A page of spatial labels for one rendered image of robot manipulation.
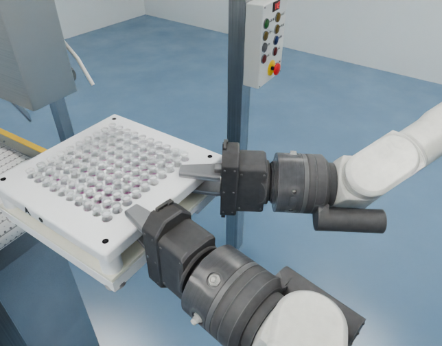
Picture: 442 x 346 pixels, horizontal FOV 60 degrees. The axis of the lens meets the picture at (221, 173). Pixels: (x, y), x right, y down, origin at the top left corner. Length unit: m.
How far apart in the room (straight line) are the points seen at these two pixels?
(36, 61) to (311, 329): 0.64
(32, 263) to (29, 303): 0.13
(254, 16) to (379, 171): 0.78
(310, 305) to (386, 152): 0.27
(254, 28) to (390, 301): 1.22
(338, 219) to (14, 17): 0.60
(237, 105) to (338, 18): 2.69
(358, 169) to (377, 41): 3.36
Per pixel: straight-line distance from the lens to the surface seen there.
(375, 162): 0.55
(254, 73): 1.27
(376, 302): 1.78
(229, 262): 0.40
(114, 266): 0.49
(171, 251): 0.42
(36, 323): 1.30
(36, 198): 0.57
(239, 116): 1.37
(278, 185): 0.52
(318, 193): 0.53
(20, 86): 0.79
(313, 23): 4.05
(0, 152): 1.13
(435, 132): 0.64
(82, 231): 0.50
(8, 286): 1.15
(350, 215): 0.56
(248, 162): 0.53
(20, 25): 0.76
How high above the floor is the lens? 1.38
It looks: 38 degrees down
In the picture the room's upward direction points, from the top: straight up
